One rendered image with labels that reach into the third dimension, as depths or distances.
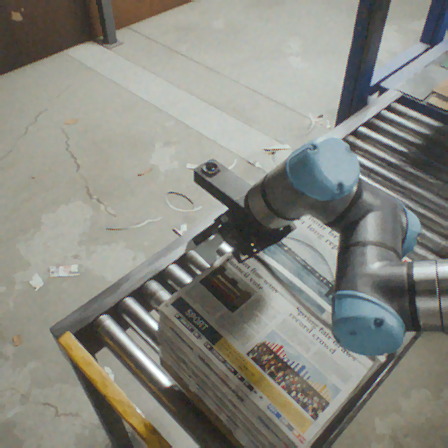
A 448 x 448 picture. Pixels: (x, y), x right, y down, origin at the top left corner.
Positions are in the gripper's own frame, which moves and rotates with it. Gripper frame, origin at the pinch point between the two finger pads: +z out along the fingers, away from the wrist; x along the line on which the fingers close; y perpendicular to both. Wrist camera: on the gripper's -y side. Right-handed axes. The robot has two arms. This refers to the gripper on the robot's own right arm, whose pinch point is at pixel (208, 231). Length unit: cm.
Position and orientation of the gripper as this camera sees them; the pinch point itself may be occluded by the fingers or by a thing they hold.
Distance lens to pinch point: 84.5
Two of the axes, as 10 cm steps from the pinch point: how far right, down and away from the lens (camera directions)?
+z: -4.1, 2.8, 8.7
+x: 7.1, -5.0, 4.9
